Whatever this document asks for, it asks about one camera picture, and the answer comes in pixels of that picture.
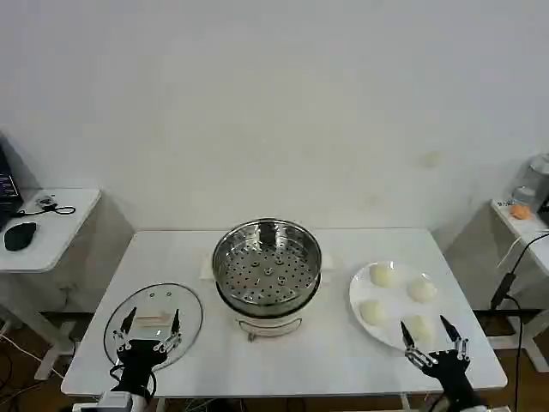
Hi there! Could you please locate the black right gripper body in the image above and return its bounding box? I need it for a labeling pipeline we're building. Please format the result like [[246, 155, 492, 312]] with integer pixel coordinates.
[[421, 348, 478, 405]]

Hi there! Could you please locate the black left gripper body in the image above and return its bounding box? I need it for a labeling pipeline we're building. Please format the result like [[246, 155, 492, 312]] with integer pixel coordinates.
[[112, 338, 173, 392]]

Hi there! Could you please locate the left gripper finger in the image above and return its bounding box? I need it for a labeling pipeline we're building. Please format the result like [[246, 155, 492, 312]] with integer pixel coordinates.
[[154, 308, 184, 354], [112, 306, 138, 354]]

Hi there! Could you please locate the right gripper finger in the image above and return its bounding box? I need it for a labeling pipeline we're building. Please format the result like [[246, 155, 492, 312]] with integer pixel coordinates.
[[439, 314, 472, 363], [399, 320, 439, 369]]

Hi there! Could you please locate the white steamed bun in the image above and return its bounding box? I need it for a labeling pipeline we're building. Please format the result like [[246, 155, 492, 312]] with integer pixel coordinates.
[[369, 263, 401, 289], [405, 314, 436, 343], [359, 299, 389, 326], [407, 277, 439, 303]]

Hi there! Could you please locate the round glass lid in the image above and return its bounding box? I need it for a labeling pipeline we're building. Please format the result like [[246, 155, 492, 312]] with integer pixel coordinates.
[[103, 282, 204, 373]]

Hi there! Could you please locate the white round plate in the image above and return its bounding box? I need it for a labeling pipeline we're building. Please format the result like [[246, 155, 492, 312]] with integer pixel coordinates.
[[347, 260, 448, 358]]

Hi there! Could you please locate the white electric pot base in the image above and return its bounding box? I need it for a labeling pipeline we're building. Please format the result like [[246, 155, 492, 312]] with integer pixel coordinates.
[[215, 278, 319, 344]]

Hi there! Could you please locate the perforated steel steamer basket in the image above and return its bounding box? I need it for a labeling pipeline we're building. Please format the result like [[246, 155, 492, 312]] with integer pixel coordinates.
[[212, 218, 323, 308]]

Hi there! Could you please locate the white side desk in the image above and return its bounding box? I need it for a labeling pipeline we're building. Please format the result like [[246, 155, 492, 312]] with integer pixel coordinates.
[[490, 198, 549, 374], [0, 187, 103, 381]]

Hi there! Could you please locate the black computer mouse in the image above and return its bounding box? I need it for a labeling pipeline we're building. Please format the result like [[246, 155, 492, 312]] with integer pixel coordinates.
[[3, 221, 39, 252]]

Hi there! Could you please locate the black laptop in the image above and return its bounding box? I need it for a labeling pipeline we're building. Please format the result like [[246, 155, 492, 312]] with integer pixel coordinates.
[[0, 136, 26, 229]]

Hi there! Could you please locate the black cable with adapter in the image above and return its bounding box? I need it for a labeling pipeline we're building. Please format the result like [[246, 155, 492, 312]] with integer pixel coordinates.
[[490, 231, 549, 379]]

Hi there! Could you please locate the thin white cable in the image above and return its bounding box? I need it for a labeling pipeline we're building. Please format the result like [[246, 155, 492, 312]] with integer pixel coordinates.
[[496, 233, 549, 270]]

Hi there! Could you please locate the thin black cable with plug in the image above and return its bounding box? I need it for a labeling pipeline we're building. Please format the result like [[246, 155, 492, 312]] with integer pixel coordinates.
[[15, 194, 76, 217]]

